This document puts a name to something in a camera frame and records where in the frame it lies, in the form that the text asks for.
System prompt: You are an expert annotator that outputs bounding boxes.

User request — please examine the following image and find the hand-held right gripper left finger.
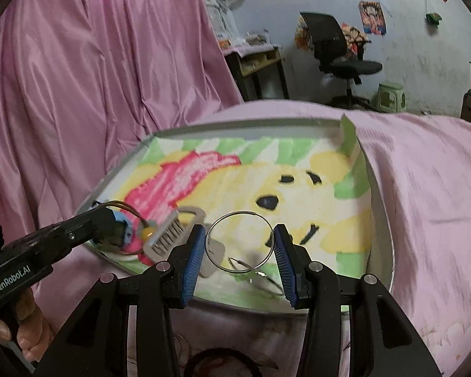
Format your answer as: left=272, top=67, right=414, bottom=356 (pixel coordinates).
left=33, top=224, right=207, bottom=377

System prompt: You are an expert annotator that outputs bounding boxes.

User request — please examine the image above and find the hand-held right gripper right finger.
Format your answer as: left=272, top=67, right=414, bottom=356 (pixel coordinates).
left=273, top=224, right=442, bottom=377

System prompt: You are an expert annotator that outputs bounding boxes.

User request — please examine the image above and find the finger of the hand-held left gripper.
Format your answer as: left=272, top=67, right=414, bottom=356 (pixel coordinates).
left=37, top=206, right=120, bottom=262
left=91, top=232, right=122, bottom=251

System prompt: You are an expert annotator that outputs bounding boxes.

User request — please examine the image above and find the light blue wrist watch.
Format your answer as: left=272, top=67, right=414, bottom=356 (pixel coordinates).
left=113, top=210, right=135, bottom=246

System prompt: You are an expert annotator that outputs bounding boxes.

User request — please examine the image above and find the large silver hoop ring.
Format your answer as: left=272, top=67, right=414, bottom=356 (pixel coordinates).
left=205, top=211, right=276, bottom=273

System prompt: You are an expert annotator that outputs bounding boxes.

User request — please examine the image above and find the brown hair tie yellow bead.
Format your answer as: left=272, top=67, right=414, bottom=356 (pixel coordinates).
left=96, top=199, right=158, bottom=242

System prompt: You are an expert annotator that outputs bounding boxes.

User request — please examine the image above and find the grey metal tray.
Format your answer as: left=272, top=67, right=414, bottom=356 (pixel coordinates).
left=79, top=116, right=396, bottom=315

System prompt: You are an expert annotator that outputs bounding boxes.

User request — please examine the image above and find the person's left hand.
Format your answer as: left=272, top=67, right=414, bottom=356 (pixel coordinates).
left=0, top=287, right=55, bottom=363

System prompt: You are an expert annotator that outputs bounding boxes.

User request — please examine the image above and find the grey hair comb clip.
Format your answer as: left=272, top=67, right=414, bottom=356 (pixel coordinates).
left=142, top=205, right=207, bottom=263

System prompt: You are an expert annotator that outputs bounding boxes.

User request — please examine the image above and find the thin silver earring hoop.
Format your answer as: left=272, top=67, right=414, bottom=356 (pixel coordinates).
left=228, top=256, right=288, bottom=296

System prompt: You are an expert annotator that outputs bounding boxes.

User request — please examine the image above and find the cartoon printed towel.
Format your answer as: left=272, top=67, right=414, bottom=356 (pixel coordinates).
left=91, top=120, right=374, bottom=309

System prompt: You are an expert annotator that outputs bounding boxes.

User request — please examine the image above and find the pink satin curtain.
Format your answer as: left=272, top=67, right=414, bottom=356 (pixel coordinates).
left=0, top=0, right=245, bottom=224

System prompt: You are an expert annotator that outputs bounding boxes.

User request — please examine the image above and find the green plastic stool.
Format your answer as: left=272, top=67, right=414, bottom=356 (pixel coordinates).
left=376, top=82, right=407, bottom=113

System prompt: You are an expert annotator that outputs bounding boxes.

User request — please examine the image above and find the black office chair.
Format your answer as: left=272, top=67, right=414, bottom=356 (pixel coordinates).
left=299, top=12, right=384, bottom=109

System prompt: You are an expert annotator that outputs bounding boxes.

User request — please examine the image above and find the pile of books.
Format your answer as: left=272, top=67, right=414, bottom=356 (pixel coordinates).
left=217, top=32, right=273, bottom=52

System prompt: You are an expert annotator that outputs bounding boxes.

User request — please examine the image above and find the dark brown hair tie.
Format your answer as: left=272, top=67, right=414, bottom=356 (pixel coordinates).
left=184, top=347, right=260, bottom=377

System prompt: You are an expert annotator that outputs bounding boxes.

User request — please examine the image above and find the black frame desk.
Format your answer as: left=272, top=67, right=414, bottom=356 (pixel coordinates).
left=223, top=43, right=290, bottom=102

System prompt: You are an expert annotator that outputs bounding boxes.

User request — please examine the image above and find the cartoon wall poster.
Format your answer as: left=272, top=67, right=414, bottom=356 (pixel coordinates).
left=358, top=0, right=388, bottom=36

